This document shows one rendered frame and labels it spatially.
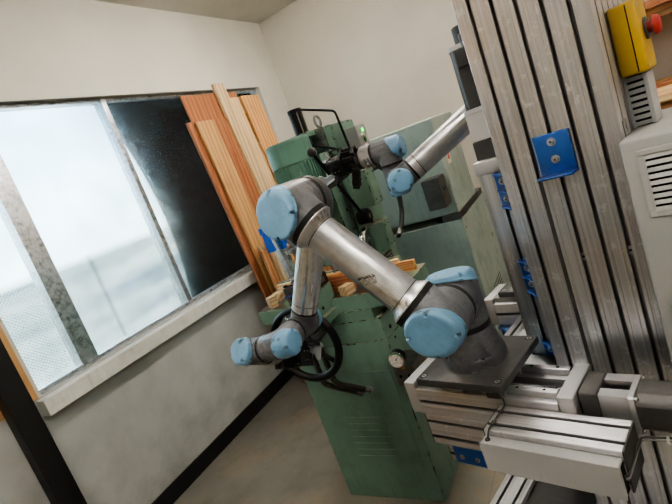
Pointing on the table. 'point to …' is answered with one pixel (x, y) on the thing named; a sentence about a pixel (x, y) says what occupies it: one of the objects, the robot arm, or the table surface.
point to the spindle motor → (292, 159)
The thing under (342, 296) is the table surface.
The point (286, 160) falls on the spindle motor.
